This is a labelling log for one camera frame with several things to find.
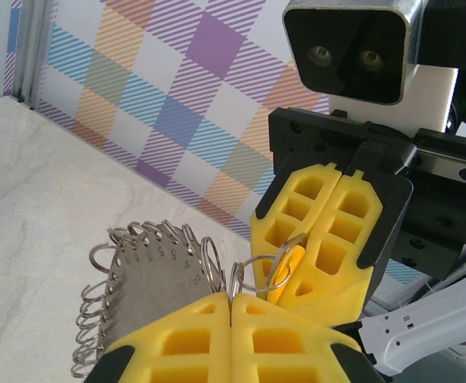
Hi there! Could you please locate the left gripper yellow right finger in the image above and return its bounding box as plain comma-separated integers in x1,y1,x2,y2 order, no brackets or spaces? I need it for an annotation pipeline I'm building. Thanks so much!
228,293,386,383

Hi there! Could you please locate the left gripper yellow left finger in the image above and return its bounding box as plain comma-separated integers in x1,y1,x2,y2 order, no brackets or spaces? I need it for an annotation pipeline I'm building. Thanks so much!
83,292,235,383

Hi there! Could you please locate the small silver key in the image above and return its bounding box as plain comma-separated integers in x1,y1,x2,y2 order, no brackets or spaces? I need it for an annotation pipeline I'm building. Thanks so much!
240,234,306,296

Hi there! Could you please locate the metal keyring organiser disc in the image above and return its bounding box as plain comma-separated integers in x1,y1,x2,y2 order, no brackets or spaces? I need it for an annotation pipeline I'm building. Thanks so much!
69,220,258,379

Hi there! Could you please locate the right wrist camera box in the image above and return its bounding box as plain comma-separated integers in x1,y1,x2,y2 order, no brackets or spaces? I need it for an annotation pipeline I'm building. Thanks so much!
282,0,460,132

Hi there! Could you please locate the aluminium frame post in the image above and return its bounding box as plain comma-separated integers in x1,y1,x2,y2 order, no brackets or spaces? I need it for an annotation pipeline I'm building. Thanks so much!
15,0,61,112

